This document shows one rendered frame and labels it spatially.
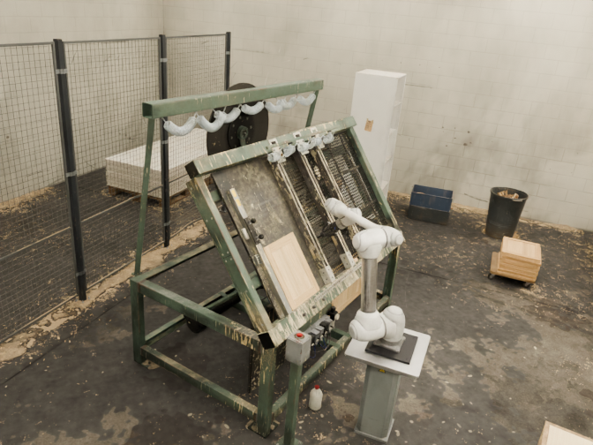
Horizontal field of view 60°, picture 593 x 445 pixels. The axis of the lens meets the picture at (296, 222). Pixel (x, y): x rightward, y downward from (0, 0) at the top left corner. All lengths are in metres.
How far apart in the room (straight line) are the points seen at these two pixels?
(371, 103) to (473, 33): 2.00
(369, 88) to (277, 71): 2.44
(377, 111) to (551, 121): 2.68
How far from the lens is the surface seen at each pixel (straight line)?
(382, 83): 7.29
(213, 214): 3.36
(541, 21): 8.46
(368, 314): 3.44
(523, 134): 8.61
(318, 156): 4.45
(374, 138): 7.42
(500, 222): 7.80
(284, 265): 3.73
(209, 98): 3.92
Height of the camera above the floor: 2.89
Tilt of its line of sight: 23 degrees down
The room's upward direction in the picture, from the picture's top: 5 degrees clockwise
